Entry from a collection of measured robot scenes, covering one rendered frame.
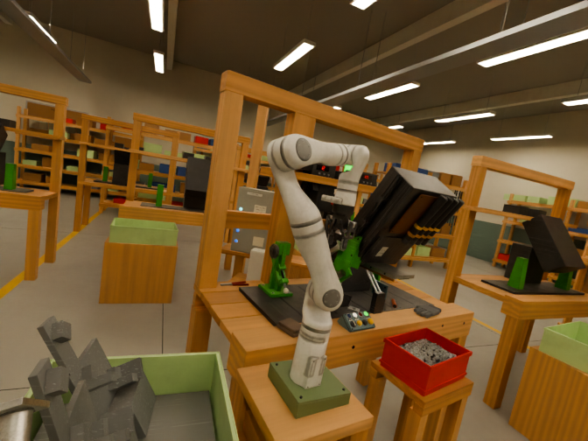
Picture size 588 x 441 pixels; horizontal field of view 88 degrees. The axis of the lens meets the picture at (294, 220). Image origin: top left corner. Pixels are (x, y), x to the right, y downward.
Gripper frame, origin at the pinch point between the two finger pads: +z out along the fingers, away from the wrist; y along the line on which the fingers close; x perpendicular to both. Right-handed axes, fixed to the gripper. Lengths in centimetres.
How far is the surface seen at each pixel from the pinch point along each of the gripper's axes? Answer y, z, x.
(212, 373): -2, 40, 40
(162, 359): 1, 35, 54
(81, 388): -18, 25, 72
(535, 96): 277, -309, -773
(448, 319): 5, 42, -96
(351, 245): 32, 8, -39
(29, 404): -40, 11, 77
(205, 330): 66, 65, 19
